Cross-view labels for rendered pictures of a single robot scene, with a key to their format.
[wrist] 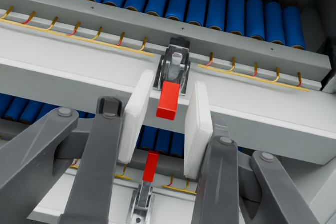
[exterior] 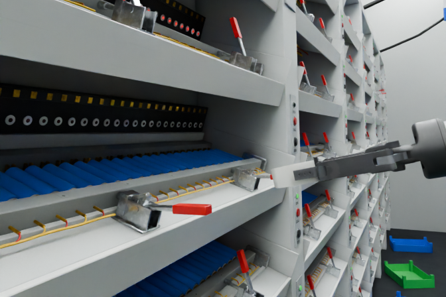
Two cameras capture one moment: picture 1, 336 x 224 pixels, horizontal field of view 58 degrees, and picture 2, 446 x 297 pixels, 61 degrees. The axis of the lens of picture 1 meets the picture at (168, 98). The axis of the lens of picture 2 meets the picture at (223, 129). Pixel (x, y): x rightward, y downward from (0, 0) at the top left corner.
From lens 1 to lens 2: 0.55 m
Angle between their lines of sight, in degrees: 68
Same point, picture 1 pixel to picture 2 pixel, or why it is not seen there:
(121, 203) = not seen: outside the picture
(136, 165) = (219, 286)
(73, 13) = (202, 174)
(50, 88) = (228, 217)
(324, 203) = (291, 218)
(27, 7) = (186, 182)
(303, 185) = (277, 221)
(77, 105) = (232, 224)
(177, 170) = (233, 270)
